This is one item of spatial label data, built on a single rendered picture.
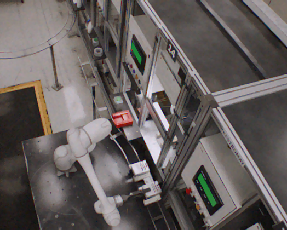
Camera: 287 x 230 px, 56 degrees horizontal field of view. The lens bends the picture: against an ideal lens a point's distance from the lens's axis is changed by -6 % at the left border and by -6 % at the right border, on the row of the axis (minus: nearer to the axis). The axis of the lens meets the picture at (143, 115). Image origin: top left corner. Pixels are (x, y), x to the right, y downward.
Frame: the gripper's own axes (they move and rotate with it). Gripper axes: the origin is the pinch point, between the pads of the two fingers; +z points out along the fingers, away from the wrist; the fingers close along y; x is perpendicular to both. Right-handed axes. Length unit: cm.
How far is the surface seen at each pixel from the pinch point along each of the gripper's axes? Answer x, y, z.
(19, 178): 87, -95, -108
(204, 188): -29, 63, 16
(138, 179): 15.2, -9.7, 0.2
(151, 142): 42.9, -7.1, 23.1
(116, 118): 75, -6, 2
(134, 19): 98, 84, 20
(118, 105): 84, 2, 6
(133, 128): 61, -7, 13
